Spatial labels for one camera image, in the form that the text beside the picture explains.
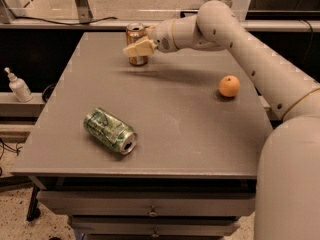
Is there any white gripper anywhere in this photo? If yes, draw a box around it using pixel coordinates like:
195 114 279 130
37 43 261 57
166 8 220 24
123 19 175 57

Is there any orange soda can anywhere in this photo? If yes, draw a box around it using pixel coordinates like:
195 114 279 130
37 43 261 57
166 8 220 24
126 22 148 66

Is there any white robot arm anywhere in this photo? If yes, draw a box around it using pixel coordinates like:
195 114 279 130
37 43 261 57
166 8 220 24
124 0 320 240

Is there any green soda can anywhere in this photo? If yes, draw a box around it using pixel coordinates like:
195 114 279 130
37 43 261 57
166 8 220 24
83 107 138 155

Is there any orange fruit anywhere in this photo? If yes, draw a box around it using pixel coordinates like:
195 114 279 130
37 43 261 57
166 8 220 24
218 75 240 98

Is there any grey drawer cabinet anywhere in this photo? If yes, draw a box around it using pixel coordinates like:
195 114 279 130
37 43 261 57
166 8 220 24
12 32 272 240

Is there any white pump bottle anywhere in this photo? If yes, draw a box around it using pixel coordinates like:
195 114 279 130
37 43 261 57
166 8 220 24
4 67 33 103

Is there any metal support bracket left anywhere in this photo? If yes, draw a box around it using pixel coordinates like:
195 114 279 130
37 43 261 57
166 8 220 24
74 0 93 24

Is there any black cable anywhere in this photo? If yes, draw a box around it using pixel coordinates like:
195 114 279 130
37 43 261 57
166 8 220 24
6 7 118 26

